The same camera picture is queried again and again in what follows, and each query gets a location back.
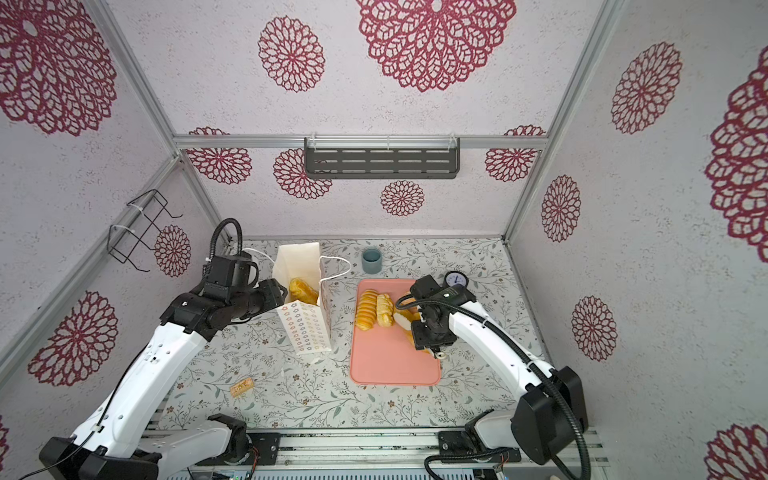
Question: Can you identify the sesame fake bread roll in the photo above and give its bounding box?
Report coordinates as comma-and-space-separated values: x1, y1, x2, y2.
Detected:
354, 290, 378, 331

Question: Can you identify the pink tray mat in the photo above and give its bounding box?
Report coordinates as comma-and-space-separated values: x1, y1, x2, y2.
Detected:
349, 278, 443, 386

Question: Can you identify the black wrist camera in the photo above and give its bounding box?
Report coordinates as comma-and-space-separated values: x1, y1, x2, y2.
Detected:
409, 275, 477, 308
202, 254, 259, 301

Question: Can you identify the black corrugated right cable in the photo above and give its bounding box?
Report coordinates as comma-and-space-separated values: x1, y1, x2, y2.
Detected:
394, 293, 592, 480

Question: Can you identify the grey wall shelf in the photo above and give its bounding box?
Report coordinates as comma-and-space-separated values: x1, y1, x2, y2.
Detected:
304, 138, 461, 180

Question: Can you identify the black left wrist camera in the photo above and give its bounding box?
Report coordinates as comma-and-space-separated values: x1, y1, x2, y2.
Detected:
202, 254, 259, 301

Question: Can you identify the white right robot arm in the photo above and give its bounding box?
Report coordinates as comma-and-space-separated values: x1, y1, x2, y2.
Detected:
399, 293, 592, 479

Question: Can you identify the ridged yellow fake bread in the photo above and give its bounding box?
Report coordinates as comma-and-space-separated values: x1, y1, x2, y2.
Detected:
289, 277, 319, 305

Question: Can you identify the black wire wall rack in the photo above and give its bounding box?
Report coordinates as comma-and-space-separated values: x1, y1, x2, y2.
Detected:
106, 189, 183, 273

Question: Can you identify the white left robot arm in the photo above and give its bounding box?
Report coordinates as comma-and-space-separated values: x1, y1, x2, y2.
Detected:
39, 279, 288, 479

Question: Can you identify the long glazed fake bread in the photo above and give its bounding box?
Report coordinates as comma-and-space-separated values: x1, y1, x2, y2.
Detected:
395, 308, 433, 355

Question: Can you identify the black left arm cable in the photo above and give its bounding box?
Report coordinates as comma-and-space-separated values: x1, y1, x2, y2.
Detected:
206, 217, 244, 262

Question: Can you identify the white printed paper bag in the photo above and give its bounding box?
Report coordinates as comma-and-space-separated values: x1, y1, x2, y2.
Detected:
245, 242, 352, 355

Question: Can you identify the small wooden block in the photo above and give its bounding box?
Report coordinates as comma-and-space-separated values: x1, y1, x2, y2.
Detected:
230, 377, 254, 398

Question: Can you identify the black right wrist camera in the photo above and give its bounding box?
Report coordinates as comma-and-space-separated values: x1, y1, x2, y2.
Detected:
409, 275, 477, 308

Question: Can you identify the teal ceramic cup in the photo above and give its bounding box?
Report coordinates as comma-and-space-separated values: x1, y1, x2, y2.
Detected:
361, 247, 383, 275

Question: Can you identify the metal base rail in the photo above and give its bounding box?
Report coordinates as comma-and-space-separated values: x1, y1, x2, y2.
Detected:
149, 425, 610, 480

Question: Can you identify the small black alarm clock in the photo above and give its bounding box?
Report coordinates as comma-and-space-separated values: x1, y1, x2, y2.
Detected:
443, 270, 469, 289

